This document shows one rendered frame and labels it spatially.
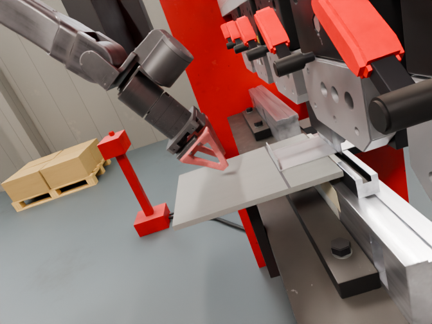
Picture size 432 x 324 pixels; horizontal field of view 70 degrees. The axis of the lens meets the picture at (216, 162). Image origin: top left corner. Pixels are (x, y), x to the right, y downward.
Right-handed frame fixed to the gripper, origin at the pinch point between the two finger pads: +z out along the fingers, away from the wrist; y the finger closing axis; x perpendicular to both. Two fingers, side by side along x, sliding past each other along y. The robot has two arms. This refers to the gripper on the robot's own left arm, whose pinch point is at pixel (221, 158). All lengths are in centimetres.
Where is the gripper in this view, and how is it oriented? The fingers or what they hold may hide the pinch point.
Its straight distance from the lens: 54.0
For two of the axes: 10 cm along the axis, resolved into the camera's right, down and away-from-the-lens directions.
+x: -6.6, 7.0, 2.6
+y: -0.6, -3.9, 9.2
